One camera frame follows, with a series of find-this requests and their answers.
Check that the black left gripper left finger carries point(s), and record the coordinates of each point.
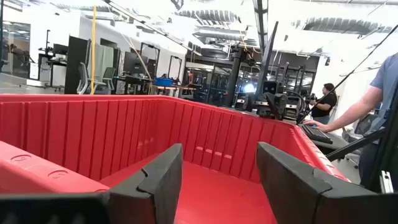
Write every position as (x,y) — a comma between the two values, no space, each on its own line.
(155,193)

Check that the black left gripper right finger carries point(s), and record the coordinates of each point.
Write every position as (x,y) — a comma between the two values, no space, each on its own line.
(295,193)

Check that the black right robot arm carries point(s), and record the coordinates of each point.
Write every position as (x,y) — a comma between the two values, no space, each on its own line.
(266,62)

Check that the red plastic bin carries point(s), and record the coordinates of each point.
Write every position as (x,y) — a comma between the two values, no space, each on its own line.
(93,133)

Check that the blue storage bin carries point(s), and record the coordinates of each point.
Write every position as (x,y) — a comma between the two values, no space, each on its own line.
(163,81)

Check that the person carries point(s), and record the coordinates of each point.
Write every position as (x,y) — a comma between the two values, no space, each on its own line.
(385,77)
(323,102)

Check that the black keyboard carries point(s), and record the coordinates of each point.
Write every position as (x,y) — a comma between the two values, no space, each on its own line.
(315,133)

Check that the grey desk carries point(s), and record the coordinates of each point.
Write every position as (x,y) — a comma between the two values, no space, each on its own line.
(337,145)

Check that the grey mesh office chair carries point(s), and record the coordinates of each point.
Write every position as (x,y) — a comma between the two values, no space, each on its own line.
(362,124)

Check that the wooden workbench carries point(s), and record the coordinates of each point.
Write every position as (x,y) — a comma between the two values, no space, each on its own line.
(174,88)

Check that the white office chair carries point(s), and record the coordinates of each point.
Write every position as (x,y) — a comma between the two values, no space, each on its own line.
(83,77)

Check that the black partition panel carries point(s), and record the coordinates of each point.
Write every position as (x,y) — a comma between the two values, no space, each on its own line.
(74,62)

